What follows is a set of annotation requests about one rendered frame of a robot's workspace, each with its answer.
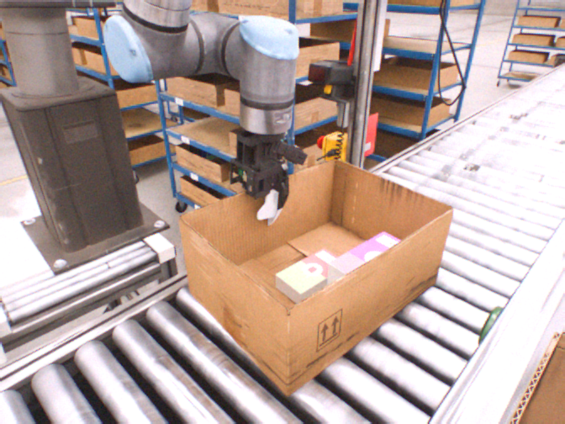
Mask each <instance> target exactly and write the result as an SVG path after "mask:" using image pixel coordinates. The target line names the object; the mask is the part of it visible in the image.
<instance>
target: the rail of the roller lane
mask: <svg viewBox="0 0 565 424"><path fill-rule="evenodd" d="M564 67H565V62H564V63H562V64H561V65H559V66H557V68H555V69H553V70H551V71H549V72H548V73H546V74H544V75H542V76H540V77H538V78H536V79H534V80H532V81H530V82H528V83H527V84H525V85H523V86H521V87H519V88H517V89H516V90H513V91H511V92H510V93H509V94H507V95H505V96H503V97H502V98H500V99H498V100H496V101H494V102H492V103H491V104H489V105H486V106H484V107H482V108H481V109H479V110H477V111H475V112H473V113H472V114H470V115H468V116H466V117H464V118H463V119H462V120H459V121H457V122H456V123H454V124H453V125H450V126H448V127H446V128H445V129H444V130H441V131H439V132H437V133H436V134H434V135H431V136H429V137H427V138H426V139H424V140H422V141H420V142H418V143H417V144H415V145H413V146H412V147H410V148H409V149H408V150H405V151H402V152H400V153H399V154H398V155H396V156H393V157H391V158H389V159H388V160H387V161H385V162H382V163H381V164H378V165H376V166H375V167H372V168H371V169H369V170H368V171H369V172H373V174H375V175H380V174H381V172H388V170H389V169H390V167H397V166H398V165H399V163H400V162H401V161H408V160H409V159H410V157H411V156H413V155H415V156H417V155H418V154H419V152H420V151H421V150H424V151H426V149H427V147H428V145H434V144H435V143H436V142H437V141H438V140H443V138H444V137H445V136H446V135H448V136H450V134H451V132H453V131H455V132H457V130H458V129H459V128H464V126H465V125H467V124H469V125H470V124H471V122H472V121H473V120H475V121H476V120H477V117H478V116H480V117H482V115H483V114H486V113H488V112H489V110H494V108H498V106H499V105H500V104H502V105H503V103H504V102H507V101H508V100H509V99H512V98H513V97H516V96H517V95H520V94H521V92H524V91H525V90H526V89H528V88H529V87H532V86H533V85H535V84H536V83H538V82H542V81H543V80H545V79H546V78H549V77H550V76H551V75H554V73H557V72H559V71H560V70H562V69H564ZM186 285H188V281H187V271H186V270H185V271H183V272H181V273H179V274H177V275H176V276H174V277H172V278H169V280H167V281H166V282H164V283H162V284H159V285H157V286H156V287H155V288H153V289H150V290H148V291H147V292H145V293H143V294H141V295H139V296H137V297H135V298H133V299H131V300H130V301H128V302H126V303H124V304H122V305H121V306H120V307H119V308H117V309H115V310H111V311H110V312H108V313H107V314H105V315H102V316H101V317H99V318H97V319H96V320H94V321H92V322H90V323H88V324H86V325H85V326H82V327H80V328H78V329H76V330H75V331H73V332H71V333H69V335H67V336H65V337H63V338H61V339H60V340H58V341H55V342H53V343H51V344H50V345H48V346H46V347H44V348H42V349H40V350H39V351H37V352H35V353H33V354H31V355H29V356H27V357H26V358H23V359H21V361H19V362H18V363H16V364H14V365H12V366H10V367H9V368H6V369H4V370H2V371H0V393H1V392H4V391H8V390H13V391H16V392H18V393H20V394H21V396H22V397H23V399H24V402H25V404H26V406H27V407H28V409H29V411H30V412H32V411H34V410H36V409H38V408H39V407H41V404H40V402H39V400H38V398H37V396H36V395H35V393H34V391H33V389H32V380H33V377H34V376H35V375H36V373H37V372H39V371H40V370H41V369H42V368H43V367H45V366H48V365H51V364H60V365H62V366H64V367H65V369H66V371H67V372H68V373H69V375H70V376H71V377H72V379H73V380H74V382H75V383H76V384H77V383H78V382H80V381H81V380H83V379H85V376H83V375H82V373H81V372H80V370H79V369H78V367H77V366H76V365H75V362H74V356H75V353H76V351H77V349H78V348H79V347H80V346H81V345H83V344H85V343H87V342H90V341H99V342H102V343H103V345H104V346H105V347H106V348H107V349H108V350H109V351H110V352H111V353H112V354H113V355H114V356H115V357H116V358H118V357H120V356H121V355H123V353H122V352H121V350H120V349H119V348H118V347H117V346H116V344H115V343H114V341H113V333H114V329H115V328H116V327H117V325H119V324H120V323H121V322H123V321H127V320H134V321H137V322H138V323H140V324H141V325H142V326H143V327H144V328H145V330H146V331H147V332H148V334H149V335H150V336H151V337H153V336H154V335H155V334H157V331H156V330H155V329H154V328H153V327H152V326H151V325H150V324H149V323H148V322H147V320H146V314H147V311H148V309H149V308H150V307H151V306H152V305H153V304H154V303H155V302H157V301H166V302H168V303H169V304H170V305H171V306H172V307H173V308H174V309H175V310H176V311H177V312H178V313H180V314H181V315H182V316H185V315H187V313H186V312H185V311H183V310H182V309H181V308H180V307H179V305H178V304H177V301H176V297H177V294H178V292H179V291H180V289H181V288H183V287H184V286H186Z"/></svg>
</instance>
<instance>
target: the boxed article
mask: <svg viewBox="0 0 565 424"><path fill-rule="evenodd" d="M337 258H338V257H337V256H336V255H334V254H332V252H330V251H329V250H326V249H325V248H323V249H321V250H319V251H317V252H315V253H314V254H313V255H312V256H310V257H307V258H305V259H304V260H303V261H301V262H297V263H295V264H294V265H292V266H291V267H289V268H286V269H284V270H282V271H281V272H280V273H277V274H276V288H278V289H279V290H280V291H282V292H283V293H284V294H285V295H287V297H289V298H290V299H291V300H292V301H294V302H295V303H298V302H300V301H301V300H303V299H305V298H307V297H309V296H310V295H311V294H313V293H315V292H317V291H318V290H320V289H322V288H323V287H325V286H327V283H328V272H329V263H330V262H332V261H334V260H336V259H337Z"/></svg>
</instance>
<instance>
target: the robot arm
mask: <svg viewBox="0 0 565 424"><path fill-rule="evenodd" d="M191 4H193V0H123V7H122V15H121V16H118V15H114V16H113V17H110V18H108V19H107V20H106V23H105V25H104V27H103V40H104V45H105V49H106V51H107V54H108V58H109V60H110V62H112V64H113V67H114V69H115V71H116V72H117V73H118V74H119V75H120V76H121V77H122V78H123V79H124V80H126V81H127V82H152V81H156V80H162V79H169V78H175V77H186V76H196V75H202V74H208V73H221V74H224V75H226V76H228V77H233V78H235V79H237V80H240V126H241V127H242V128H243V129H244V130H242V131H239V132H236V158H233V159H231V160H230V184H231V185H232V184H234V183H240V185H241V186H242V188H244V189H246V193H247V194H249V195H250V196H251V197H254V196H255V200H256V199H258V198H260V197H264V196H266V197H265V203H264V205H263V206H262V207H261V209H260V210H259V211H258V213H257V219H258V220H262V219H266V218H267V225H270V224H271V223H273V222H274V221H275V220H276V219H277V217H278V216H279V215H280V213H281V211H282V209H283V207H284V205H285V204H286V202H287V200H288V195H289V177H288V167H287V165H286V163H285V160H287V161H288V162H290V163H293V164H295V165H297V163H298V164H301V165H304V163H305V161H306V159H307V157H308V155H307V154H305V153H304V151H303V150H302V149H299V147H298V146H295V145H292V144H291V145H289V144H288V143H286V142H284V141H282V140H281V139H283V138H284V137H285V131H287V130H289V129H290V127H291V123H292V112H293V93H294V83H295V74H296V64H297V56H298V31H297V29H296V27H295V26H294V25H292V24H290V23H289V22H287V21H284V20H281V19H274V18H271V17H265V16H250V17H246V18H243V19H242V20H241V21H240V20H236V19H230V18H226V17H223V16H219V15H217V14H215V13H210V12H209V11H198V13H193V14H190V15H189V11H190V7H191ZM283 157H285V158H284V159H285V160H283ZM235 165H237V166H238V176H237V177H235V178H233V166H235Z"/></svg>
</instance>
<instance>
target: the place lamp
mask: <svg viewBox="0 0 565 424"><path fill-rule="evenodd" d="M502 309H503V308H502V307H500V305H497V307H495V308H494V309H493V311H492V312H491V313H490V315H489V316H488V319H486V321H485V322H484V323H483V327H482V329H481V331H480V334H479V338H478V345H479V343H480V342H481V341H482V340H483V338H484V336H485V335H486V332H488V330H489V329H490V327H491V326H492V325H493V323H494V322H495V320H496V318H497V316H498V315H499V312H500V311H501V310H502Z"/></svg>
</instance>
